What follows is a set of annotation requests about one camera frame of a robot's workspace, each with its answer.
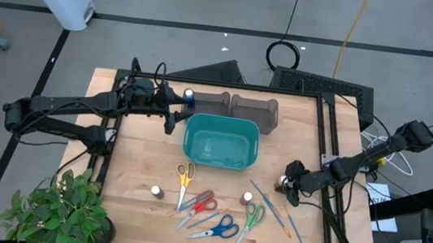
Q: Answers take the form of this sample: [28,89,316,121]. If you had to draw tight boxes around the red handled scissors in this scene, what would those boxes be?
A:
[175,185,221,236]

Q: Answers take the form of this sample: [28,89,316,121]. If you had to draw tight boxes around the blue pencils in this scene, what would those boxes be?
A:
[167,193,209,223]

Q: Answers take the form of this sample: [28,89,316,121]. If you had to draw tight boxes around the teal plastic bin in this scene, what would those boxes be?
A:
[180,111,263,173]

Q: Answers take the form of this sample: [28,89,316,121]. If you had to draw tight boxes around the black slanted panel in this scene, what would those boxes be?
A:
[167,52,249,85]

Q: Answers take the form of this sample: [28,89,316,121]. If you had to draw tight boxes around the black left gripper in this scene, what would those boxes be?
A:
[117,76,197,138]

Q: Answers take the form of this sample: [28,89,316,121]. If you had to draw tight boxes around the yellow handled scissors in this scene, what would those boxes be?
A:
[171,159,199,214]

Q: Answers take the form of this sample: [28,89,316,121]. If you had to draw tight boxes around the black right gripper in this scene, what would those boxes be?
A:
[280,158,313,210]

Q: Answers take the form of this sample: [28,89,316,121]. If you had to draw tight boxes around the black perforated case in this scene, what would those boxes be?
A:
[265,64,380,133]

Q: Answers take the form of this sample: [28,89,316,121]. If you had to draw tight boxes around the blue paint bottle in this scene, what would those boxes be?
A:
[183,88,198,110]

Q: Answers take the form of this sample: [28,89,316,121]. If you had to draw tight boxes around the yellow cable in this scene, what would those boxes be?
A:
[330,0,374,84]

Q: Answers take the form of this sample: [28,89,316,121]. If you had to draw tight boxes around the black aluminium table frame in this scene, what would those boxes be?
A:
[78,53,401,243]

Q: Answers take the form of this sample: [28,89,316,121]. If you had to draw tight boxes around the brown paint bottle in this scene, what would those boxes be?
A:
[149,184,167,202]

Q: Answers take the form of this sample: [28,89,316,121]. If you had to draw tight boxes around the blue handled scissors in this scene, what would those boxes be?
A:
[185,209,243,243]

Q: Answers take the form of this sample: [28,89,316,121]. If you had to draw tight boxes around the green handled scissors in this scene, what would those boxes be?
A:
[232,199,268,243]

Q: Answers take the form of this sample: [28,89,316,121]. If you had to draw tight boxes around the small bottle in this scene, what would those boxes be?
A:
[238,189,255,207]

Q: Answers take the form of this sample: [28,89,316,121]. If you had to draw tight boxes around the green potted plant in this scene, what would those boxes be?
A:
[0,158,124,243]

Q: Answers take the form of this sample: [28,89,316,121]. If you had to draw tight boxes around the black coiled cable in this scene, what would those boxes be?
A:
[263,0,309,76]

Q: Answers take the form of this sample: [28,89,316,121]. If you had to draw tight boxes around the white paper sheet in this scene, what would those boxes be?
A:
[359,180,404,236]

